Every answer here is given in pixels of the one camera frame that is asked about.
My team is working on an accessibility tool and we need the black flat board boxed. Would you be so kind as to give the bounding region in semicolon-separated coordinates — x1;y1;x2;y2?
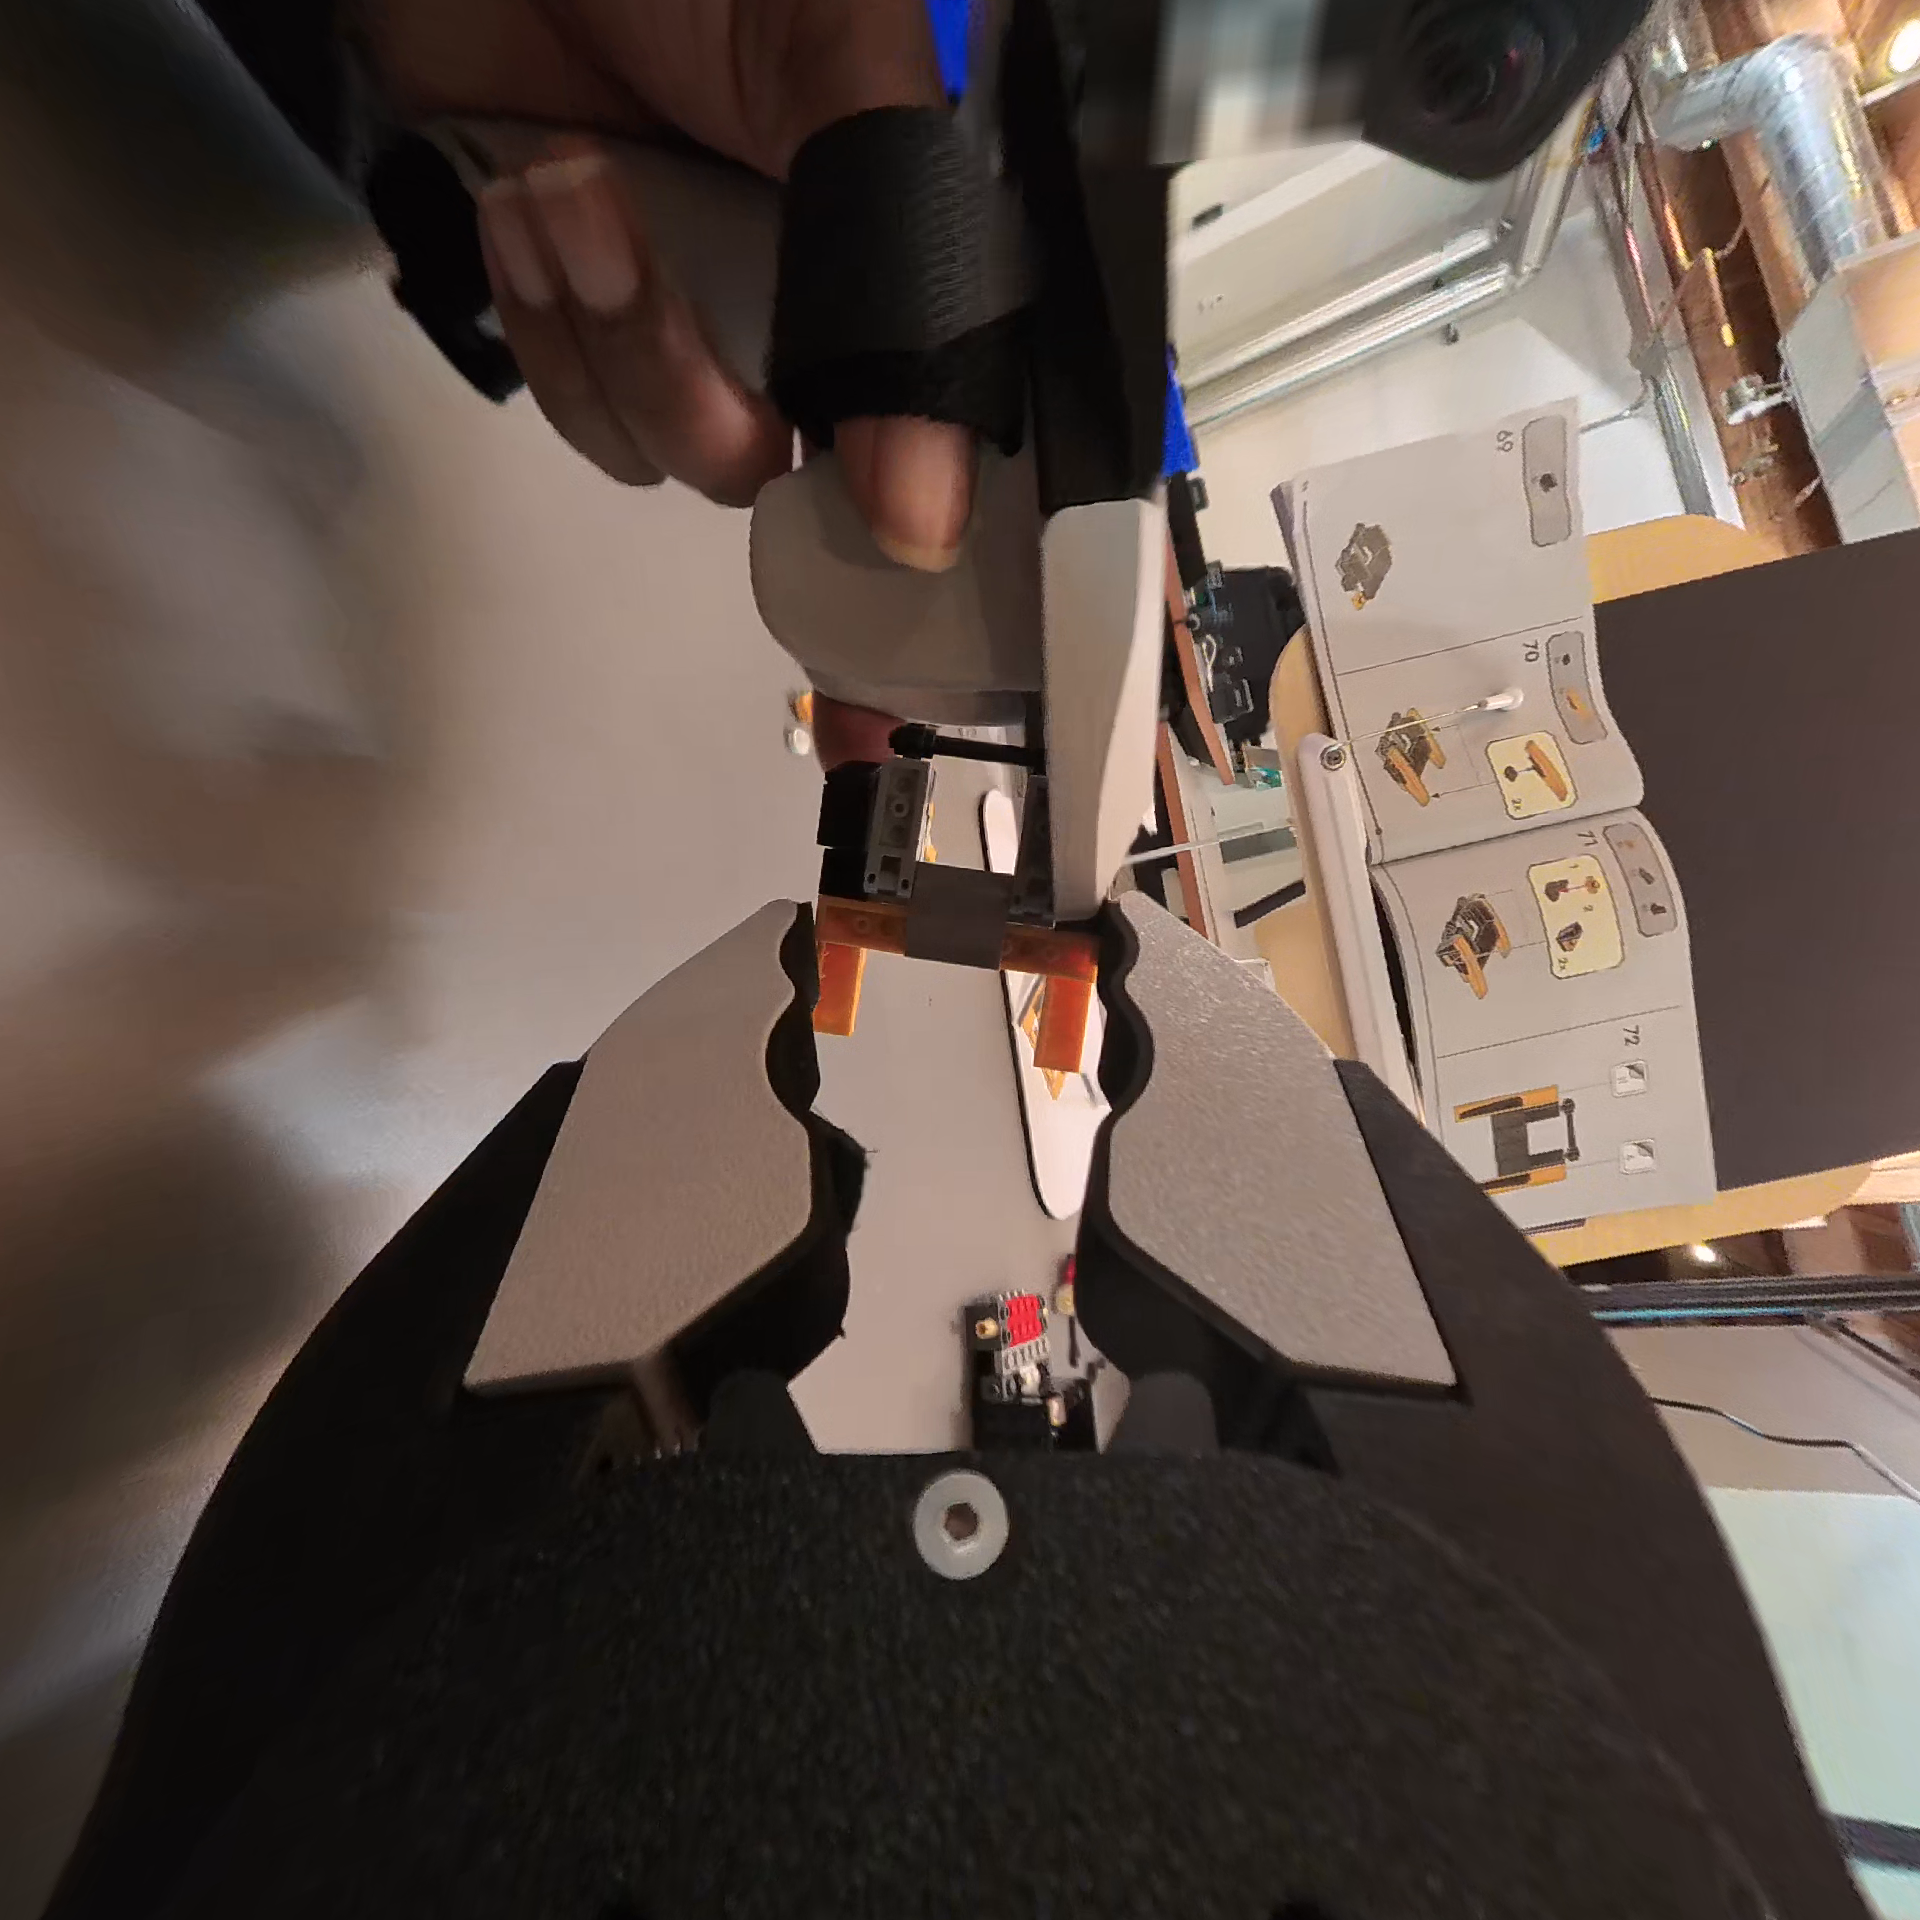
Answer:
1590;534;1920;1188

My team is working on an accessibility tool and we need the black cable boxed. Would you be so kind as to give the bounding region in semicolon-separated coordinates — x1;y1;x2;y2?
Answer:
1649;1390;1920;1462

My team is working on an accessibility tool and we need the person's left hand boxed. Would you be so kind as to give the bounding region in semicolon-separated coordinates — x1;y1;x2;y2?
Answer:
358;0;983;576

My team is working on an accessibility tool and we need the silver air duct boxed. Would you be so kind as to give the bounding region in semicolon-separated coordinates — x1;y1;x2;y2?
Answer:
1649;30;1894;273

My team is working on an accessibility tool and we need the lego car chassis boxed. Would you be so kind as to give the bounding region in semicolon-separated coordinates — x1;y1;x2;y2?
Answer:
961;1252;1121;1454

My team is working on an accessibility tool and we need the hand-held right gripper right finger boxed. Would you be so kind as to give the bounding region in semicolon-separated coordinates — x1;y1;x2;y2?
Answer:
1078;893;1459;1426

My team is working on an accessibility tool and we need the orange black lego subassembly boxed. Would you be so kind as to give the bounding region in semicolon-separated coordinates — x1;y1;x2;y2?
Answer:
810;724;1115;1099

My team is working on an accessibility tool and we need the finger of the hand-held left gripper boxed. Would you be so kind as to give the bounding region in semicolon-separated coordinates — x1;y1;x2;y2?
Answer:
1038;497;1175;924

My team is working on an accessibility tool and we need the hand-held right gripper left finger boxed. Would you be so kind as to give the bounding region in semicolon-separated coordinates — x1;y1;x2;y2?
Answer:
461;899;871;1426

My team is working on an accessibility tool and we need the lego instruction booklet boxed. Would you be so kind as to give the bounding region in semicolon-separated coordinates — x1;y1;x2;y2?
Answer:
1288;398;1721;1236

